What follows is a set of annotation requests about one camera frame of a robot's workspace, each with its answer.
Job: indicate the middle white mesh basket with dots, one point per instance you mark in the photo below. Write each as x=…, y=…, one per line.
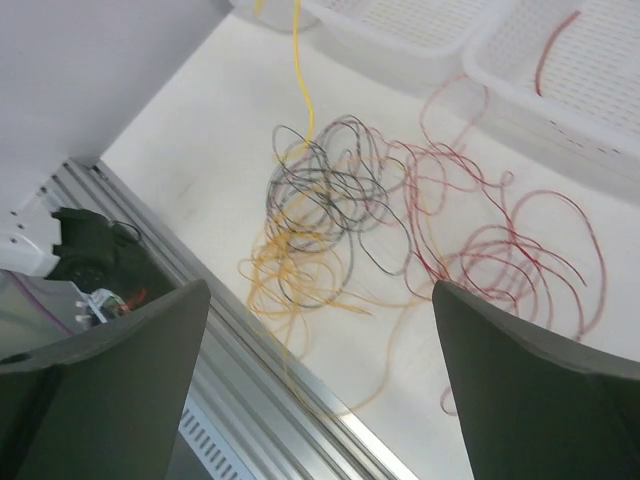
x=410, y=46

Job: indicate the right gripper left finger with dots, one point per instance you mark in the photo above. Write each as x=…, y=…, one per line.
x=105, y=403

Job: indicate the right white mesh basket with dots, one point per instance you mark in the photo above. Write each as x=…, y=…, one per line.
x=567, y=71

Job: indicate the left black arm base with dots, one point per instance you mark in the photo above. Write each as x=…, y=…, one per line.
x=96, y=253

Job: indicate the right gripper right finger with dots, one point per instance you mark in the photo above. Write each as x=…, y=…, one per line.
x=533, y=404

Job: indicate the white mesh basket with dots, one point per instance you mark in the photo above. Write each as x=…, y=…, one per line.
x=567, y=71
x=410, y=46

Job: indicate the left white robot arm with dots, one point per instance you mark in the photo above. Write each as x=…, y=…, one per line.
x=29, y=230

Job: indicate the white slotted cable duct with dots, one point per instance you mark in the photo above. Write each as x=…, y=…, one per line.
x=209, y=446

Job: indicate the aluminium mounting rail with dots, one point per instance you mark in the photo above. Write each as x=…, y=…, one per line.
x=281, y=422

